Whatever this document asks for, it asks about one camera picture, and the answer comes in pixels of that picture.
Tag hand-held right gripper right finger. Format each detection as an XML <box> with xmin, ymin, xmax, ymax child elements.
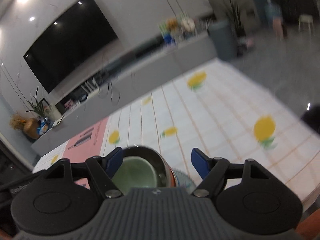
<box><xmin>191</xmin><ymin>148</ymin><xmax>272</xmax><ymax>198</ymax></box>

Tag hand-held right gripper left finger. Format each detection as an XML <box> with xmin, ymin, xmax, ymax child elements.
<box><xmin>44</xmin><ymin>147</ymin><xmax>124</xmax><ymax>199</ymax></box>

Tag clear glass flower plate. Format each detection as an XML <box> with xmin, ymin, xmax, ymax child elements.
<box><xmin>174</xmin><ymin>169</ymin><xmax>199</xmax><ymax>189</ymax></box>

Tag green ceramic bowl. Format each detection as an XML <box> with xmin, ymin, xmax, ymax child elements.
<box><xmin>111</xmin><ymin>156</ymin><xmax>157</xmax><ymax>189</ymax></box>

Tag orange steel bowl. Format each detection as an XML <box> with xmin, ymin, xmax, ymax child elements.
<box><xmin>117</xmin><ymin>145</ymin><xmax>179</xmax><ymax>189</ymax></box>

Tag pink bottle-print table runner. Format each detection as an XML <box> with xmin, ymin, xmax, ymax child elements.
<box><xmin>64</xmin><ymin>116</ymin><xmax>110</xmax><ymax>188</ymax></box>

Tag white checked lemon tablecloth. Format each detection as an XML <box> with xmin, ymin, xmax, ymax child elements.
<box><xmin>32</xmin><ymin>60</ymin><xmax>320</xmax><ymax>203</ymax></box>

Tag golden vase with dried plant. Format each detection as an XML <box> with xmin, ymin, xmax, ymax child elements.
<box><xmin>10</xmin><ymin>114</ymin><xmax>42</xmax><ymax>139</ymax></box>

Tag paper drawing sheet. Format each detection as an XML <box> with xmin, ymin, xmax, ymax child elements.
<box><xmin>45</xmin><ymin>104</ymin><xmax>62</xmax><ymax>122</ymax></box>

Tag white router with antennas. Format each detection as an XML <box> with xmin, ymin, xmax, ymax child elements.
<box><xmin>81</xmin><ymin>76</ymin><xmax>100</xmax><ymax>93</ymax></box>

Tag grey long television cabinet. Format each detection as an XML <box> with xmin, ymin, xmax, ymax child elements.
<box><xmin>31</xmin><ymin>31</ymin><xmax>218</xmax><ymax>155</ymax></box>

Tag small potted grass plant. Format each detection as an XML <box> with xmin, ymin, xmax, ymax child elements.
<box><xmin>25</xmin><ymin>86</ymin><xmax>50</xmax><ymax>117</ymax></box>

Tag black plastic bag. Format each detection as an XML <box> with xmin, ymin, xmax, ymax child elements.
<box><xmin>300</xmin><ymin>102</ymin><xmax>320</xmax><ymax>135</ymax></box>

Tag grey trash bin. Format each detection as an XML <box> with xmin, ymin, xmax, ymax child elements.
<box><xmin>207</xmin><ymin>20</ymin><xmax>238</xmax><ymax>60</ymax></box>

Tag black flat television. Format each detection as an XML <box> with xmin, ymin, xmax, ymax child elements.
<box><xmin>23</xmin><ymin>0</ymin><xmax>119</xmax><ymax>94</ymax></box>

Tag patterned slippers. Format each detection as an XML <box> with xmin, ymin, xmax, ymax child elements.
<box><xmin>237</xmin><ymin>36</ymin><xmax>255</xmax><ymax>49</ymax></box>

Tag white paddle sign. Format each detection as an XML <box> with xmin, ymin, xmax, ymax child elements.
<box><xmin>181</xmin><ymin>17</ymin><xmax>195</xmax><ymax>32</ymax></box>

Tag brown teddy bear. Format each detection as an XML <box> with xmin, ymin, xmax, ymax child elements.
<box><xmin>166</xmin><ymin>17</ymin><xmax>179</xmax><ymax>32</ymax></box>

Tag tall potted leaf plant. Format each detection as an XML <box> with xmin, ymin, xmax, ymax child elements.
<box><xmin>224</xmin><ymin>0</ymin><xmax>247</xmax><ymax>39</ymax></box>

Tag pink space heater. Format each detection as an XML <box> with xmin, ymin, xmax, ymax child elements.
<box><xmin>272</xmin><ymin>17</ymin><xmax>285</xmax><ymax>39</ymax></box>

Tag blue water bottle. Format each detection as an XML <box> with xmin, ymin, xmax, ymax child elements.
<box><xmin>265</xmin><ymin>0</ymin><xmax>283</xmax><ymax>20</ymax></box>

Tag white wheeled stool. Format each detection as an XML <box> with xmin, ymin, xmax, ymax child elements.
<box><xmin>299</xmin><ymin>14</ymin><xmax>314</xmax><ymax>32</ymax></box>

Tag black cables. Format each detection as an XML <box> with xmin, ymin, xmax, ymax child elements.
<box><xmin>99</xmin><ymin>55</ymin><xmax>120</xmax><ymax>104</ymax></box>

